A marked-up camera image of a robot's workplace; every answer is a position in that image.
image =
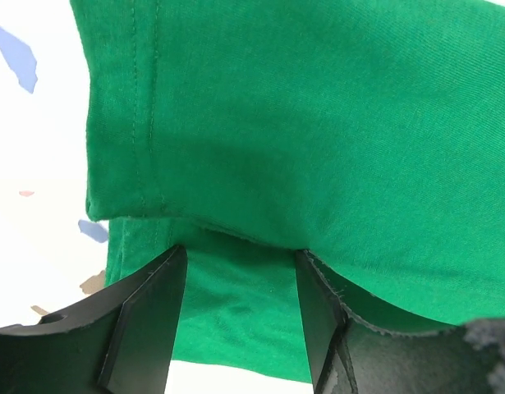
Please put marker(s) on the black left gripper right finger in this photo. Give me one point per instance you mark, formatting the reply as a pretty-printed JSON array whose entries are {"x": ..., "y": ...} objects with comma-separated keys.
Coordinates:
[{"x": 359, "y": 343}]

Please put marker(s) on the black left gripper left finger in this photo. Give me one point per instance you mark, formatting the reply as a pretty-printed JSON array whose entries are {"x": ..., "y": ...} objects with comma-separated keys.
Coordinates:
[{"x": 118, "y": 340}]

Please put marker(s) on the green t shirt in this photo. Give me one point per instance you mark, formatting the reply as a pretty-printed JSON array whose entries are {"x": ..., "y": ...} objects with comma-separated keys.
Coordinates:
[{"x": 370, "y": 133}]

